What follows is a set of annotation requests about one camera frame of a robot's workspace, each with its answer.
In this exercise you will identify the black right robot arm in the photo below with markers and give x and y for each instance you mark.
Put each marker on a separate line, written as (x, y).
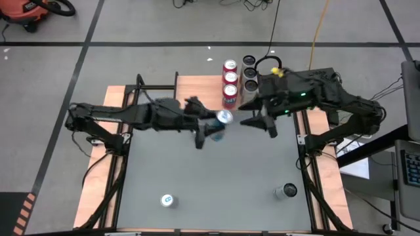
(354, 101)

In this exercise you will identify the black diagonal beam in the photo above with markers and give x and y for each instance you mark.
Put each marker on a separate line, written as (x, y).
(374, 145)

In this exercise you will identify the yellow tape tag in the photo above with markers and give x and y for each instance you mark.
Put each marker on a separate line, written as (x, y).
(277, 71)

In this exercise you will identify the red Fanta strawberry can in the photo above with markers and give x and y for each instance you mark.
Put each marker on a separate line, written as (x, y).
(229, 65)
(230, 78)
(229, 95)

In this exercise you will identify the blue silver Red Bull can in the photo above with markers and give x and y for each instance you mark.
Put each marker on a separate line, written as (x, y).
(224, 117)
(168, 200)

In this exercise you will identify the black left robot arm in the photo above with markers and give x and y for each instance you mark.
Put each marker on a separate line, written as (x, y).
(108, 113)

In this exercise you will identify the black aluminium rig frame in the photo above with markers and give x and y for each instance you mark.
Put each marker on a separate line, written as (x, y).
(154, 87)

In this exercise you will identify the white Celsius can black lid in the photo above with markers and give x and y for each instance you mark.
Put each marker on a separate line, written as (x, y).
(251, 86)
(250, 73)
(249, 60)

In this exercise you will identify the white blue slim can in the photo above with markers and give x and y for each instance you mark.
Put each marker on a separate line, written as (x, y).
(288, 190)

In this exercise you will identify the orange shop vacuum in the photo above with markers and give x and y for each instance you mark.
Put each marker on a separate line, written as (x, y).
(23, 10)

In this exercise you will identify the black mat with orange stripes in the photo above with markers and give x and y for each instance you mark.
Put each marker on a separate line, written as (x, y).
(10, 209)

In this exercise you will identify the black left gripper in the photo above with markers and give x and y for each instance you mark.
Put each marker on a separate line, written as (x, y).
(174, 114)

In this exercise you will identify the black keyboard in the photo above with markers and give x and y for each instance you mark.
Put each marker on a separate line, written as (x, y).
(411, 167)

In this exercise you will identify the white paper sheet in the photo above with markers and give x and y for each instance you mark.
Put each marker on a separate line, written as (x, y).
(359, 167)

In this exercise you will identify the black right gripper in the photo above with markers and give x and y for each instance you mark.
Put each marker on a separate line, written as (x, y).
(285, 95)

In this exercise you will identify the wooden shelf with black legs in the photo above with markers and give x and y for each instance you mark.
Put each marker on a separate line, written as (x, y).
(197, 86)

